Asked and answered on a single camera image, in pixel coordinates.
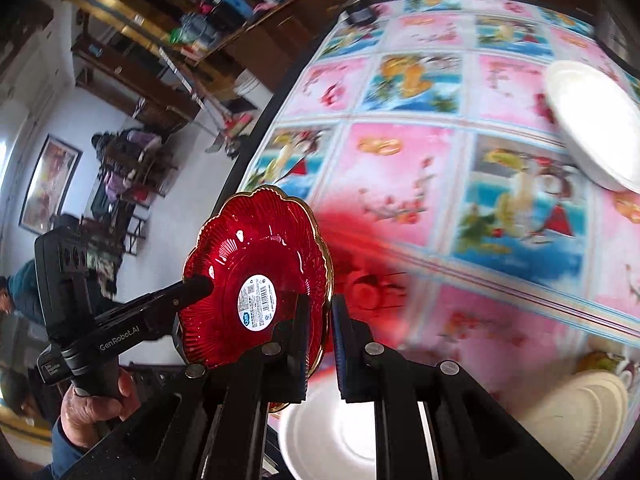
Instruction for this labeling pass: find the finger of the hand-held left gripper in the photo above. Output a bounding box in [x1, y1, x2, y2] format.
[92, 276, 215, 333]

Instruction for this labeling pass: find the person's left hand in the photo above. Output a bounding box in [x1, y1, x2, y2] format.
[60, 367, 142, 448]

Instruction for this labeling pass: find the red broom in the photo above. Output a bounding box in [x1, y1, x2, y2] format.
[205, 105, 253, 153]

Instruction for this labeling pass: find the printed fruit tablecloth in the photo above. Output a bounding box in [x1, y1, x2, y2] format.
[235, 0, 640, 480]

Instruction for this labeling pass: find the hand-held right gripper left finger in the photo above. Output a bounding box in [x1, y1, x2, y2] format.
[65, 292, 313, 480]

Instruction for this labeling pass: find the metal handle mop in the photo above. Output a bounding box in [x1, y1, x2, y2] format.
[159, 45, 241, 158]

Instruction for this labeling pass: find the framed wall picture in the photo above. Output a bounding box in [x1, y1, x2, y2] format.
[19, 134, 83, 235]

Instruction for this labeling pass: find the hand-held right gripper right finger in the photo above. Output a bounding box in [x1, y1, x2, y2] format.
[330, 294, 576, 480]

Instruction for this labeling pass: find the white foam plate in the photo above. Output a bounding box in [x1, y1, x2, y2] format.
[277, 367, 381, 480]
[542, 60, 640, 193]

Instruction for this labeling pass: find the blue thermos jug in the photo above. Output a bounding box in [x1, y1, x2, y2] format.
[217, 0, 253, 18]

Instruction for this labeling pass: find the person's left forearm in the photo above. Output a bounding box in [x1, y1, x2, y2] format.
[47, 420, 101, 480]

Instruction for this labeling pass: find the small black jar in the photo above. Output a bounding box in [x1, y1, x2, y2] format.
[345, 0, 378, 26]

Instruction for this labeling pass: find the red glass plate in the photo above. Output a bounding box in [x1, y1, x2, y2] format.
[176, 185, 335, 376]

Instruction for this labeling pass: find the white plastic bucket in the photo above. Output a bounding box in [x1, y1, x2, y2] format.
[234, 71, 263, 106]

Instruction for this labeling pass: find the blue water jug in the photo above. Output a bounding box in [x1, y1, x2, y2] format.
[177, 12, 221, 48]

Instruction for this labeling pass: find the cream paper plate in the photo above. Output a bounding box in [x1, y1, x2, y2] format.
[510, 370, 630, 466]

